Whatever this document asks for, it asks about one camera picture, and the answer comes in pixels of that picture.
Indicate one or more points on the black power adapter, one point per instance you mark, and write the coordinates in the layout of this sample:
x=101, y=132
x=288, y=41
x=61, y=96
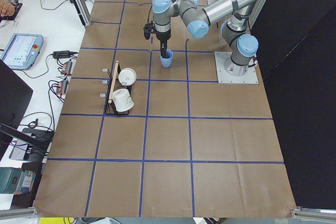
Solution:
x=61, y=54

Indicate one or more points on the orange usb hub lower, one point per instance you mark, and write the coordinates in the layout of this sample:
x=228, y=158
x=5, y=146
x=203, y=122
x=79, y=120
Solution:
x=62, y=87

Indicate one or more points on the light blue plastic cup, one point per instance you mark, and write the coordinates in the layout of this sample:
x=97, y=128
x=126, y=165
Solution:
x=167, y=61

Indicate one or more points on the teach pendant tablet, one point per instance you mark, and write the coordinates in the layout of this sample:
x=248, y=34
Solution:
x=22, y=50

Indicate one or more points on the white mug front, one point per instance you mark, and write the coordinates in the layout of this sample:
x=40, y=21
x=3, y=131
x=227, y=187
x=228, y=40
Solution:
x=122, y=100

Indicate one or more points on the white mug rear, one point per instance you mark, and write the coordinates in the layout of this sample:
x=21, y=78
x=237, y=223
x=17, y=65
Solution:
x=127, y=76

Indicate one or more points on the grey docking station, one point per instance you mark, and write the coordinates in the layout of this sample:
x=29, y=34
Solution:
x=19, y=153

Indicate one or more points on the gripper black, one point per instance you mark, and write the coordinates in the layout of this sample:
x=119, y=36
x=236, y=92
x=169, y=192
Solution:
x=163, y=35

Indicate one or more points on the orange usb hub upper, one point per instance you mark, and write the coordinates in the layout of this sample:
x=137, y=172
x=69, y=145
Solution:
x=67, y=67

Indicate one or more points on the orange usb hub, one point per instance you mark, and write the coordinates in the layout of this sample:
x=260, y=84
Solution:
x=67, y=67
x=62, y=87

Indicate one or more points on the wooden rack handle rod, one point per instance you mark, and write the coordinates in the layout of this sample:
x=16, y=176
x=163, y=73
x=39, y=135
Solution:
x=112, y=83

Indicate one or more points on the black monitor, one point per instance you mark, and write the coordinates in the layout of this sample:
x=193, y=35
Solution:
x=15, y=97

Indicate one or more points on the black wire dish rack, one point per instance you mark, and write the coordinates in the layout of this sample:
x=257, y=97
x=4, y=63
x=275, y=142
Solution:
x=119, y=88

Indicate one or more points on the green box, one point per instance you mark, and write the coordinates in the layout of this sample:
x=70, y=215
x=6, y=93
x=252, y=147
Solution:
x=16, y=180

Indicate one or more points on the white mug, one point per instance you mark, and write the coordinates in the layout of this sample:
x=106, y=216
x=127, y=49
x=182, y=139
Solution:
x=127, y=76
x=122, y=100

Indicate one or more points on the person hand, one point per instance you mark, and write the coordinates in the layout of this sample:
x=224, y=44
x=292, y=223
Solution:
x=6, y=8

